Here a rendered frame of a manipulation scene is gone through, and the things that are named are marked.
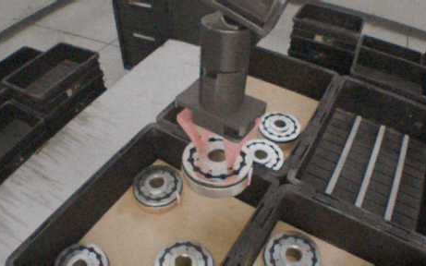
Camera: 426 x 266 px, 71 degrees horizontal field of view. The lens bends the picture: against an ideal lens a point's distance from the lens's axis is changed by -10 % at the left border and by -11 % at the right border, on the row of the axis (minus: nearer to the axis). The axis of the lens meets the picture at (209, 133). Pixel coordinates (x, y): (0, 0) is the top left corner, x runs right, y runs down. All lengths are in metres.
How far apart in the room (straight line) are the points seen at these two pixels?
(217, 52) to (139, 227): 0.41
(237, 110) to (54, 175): 0.68
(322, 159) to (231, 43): 0.50
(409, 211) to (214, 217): 0.42
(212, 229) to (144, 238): 0.13
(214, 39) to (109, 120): 0.77
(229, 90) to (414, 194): 0.56
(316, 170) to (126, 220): 0.43
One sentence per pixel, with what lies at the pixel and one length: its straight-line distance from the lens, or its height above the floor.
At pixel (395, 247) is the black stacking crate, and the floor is 0.90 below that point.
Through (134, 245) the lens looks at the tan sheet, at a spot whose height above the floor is 0.83.
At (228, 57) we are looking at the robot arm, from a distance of 0.36.
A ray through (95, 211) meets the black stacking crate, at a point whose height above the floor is 0.86.
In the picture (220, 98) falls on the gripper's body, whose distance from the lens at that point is 0.38.
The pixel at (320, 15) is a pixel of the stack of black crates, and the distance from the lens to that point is 2.24.
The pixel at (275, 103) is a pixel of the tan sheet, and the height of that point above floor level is 0.83.
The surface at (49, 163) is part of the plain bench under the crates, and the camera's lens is 1.02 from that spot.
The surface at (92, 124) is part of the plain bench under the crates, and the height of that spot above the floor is 0.70.
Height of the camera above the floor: 1.40
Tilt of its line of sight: 45 degrees down
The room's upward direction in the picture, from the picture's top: straight up
